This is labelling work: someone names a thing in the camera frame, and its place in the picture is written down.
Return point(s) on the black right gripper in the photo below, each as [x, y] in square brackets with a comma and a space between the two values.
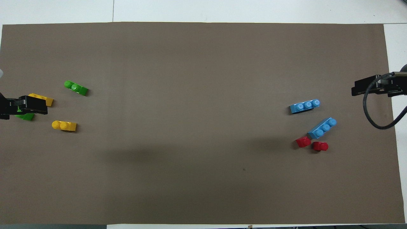
[396, 86]

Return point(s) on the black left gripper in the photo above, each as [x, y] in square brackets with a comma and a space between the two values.
[6, 108]

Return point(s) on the green two-stud toy block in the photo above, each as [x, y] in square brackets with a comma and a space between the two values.
[28, 117]
[78, 89]

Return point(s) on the blue three-stud toy block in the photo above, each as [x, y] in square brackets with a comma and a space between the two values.
[303, 106]
[321, 128]

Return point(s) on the yellow two-stud toy block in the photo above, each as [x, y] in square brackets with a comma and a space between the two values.
[65, 126]
[48, 101]

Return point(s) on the red one-stud toy block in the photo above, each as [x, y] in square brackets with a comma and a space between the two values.
[303, 142]
[320, 146]

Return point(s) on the brown table mat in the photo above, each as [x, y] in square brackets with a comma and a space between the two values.
[203, 175]

